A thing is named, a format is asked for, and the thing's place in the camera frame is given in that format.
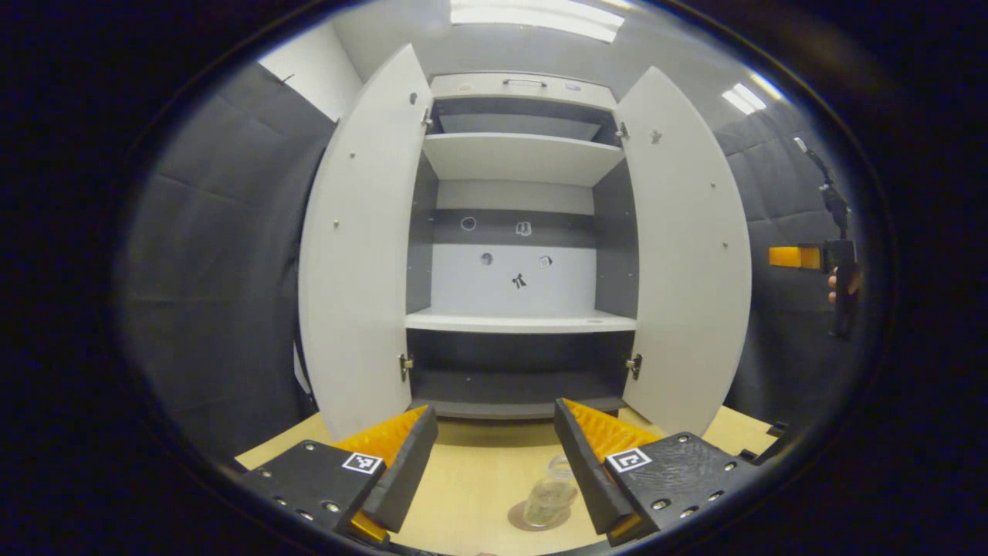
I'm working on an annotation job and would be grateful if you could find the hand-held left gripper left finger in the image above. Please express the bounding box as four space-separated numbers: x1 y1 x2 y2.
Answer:
235 405 439 545

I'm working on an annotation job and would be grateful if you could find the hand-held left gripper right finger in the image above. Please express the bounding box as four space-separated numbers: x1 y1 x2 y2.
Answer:
554 398 773 548

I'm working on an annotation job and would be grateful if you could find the clear plastic bottle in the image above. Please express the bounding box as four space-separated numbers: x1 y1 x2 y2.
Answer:
523 454 580 529

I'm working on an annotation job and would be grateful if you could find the round brown coaster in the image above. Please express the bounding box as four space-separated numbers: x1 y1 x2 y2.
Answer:
507 500 572 533

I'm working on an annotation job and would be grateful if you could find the grey cabinet door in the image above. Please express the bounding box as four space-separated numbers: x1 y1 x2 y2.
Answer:
614 66 753 437
298 43 431 442

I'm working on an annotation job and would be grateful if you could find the grey cabinet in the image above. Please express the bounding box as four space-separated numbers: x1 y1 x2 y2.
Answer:
405 72 641 422

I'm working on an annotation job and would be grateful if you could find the grey cabinet shelf board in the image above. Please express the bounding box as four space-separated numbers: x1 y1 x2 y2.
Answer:
421 132 624 188
405 307 638 335

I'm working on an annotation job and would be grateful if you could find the black jointed rod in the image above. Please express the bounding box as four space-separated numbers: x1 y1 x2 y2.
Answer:
793 136 851 240

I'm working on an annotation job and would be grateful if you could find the dark quilted curtain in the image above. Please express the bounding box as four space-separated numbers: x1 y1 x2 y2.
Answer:
116 62 340 464
714 108 873 433

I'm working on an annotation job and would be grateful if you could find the small ceiling light panel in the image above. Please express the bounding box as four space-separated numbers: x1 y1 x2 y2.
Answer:
722 73 784 117

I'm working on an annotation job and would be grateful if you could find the large ceiling light panel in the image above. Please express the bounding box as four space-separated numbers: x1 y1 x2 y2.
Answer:
450 0 624 43

